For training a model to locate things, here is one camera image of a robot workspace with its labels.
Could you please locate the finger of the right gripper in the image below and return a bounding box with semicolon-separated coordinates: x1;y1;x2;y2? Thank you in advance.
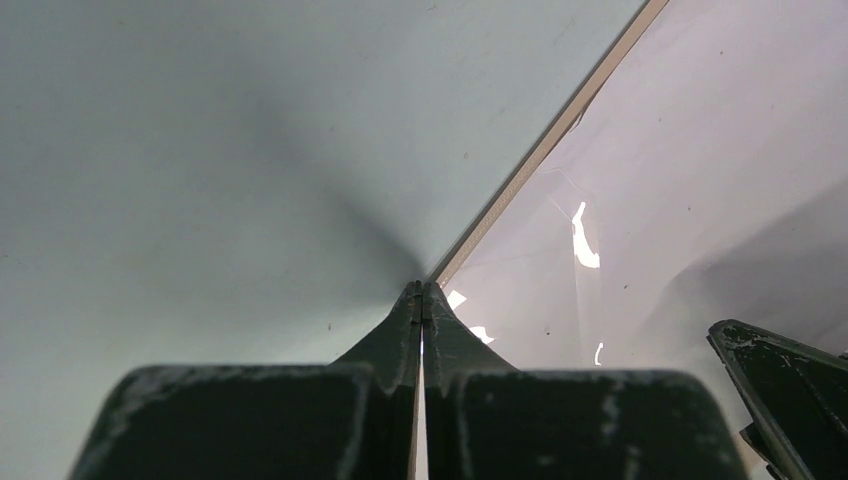
707;320;847;479

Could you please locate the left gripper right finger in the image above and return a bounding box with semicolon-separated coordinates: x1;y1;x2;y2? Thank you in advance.
422;283;746;479

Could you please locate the tan cardboard folder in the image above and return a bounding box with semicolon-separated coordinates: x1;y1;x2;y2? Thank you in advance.
428;0;668;286

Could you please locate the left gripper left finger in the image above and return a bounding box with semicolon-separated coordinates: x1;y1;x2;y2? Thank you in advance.
70;281;422;479

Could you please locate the white paper sheet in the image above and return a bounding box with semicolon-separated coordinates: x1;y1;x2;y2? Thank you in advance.
440;0;848;480

